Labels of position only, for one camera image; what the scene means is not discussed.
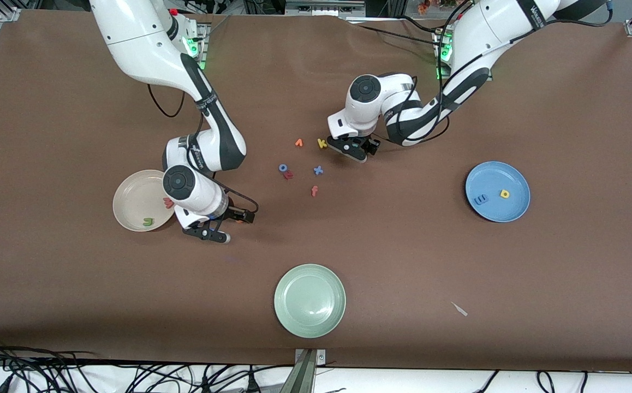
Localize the beige round plate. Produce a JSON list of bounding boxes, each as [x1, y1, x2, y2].
[[112, 169, 180, 233]]

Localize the green round plate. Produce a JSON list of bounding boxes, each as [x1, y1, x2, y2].
[[273, 264, 347, 339]]

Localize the brown table cover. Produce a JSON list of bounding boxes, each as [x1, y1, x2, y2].
[[0, 10, 632, 373]]

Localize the blue round plate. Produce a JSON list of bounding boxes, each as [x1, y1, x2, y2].
[[465, 160, 531, 223]]

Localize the grey power strip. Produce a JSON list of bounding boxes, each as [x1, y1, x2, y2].
[[285, 2, 366, 16]]

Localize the orange dried flowers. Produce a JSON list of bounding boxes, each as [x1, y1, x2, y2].
[[417, 0, 458, 14]]

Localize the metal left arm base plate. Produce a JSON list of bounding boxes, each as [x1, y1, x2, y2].
[[433, 30, 458, 81]]

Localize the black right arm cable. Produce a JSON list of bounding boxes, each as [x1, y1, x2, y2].
[[148, 82, 259, 218]]

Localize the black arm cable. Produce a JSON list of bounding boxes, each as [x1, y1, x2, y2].
[[371, 0, 614, 144], [148, 82, 259, 218]]

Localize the silver bracket plate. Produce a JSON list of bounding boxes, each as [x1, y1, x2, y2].
[[294, 349, 327, 365]]

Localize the grey metal post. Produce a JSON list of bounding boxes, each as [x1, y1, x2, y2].
[[279, 349, 318, 393]]

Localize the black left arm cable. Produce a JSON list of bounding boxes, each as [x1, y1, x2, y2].
[[371, 0, 614, 144]]

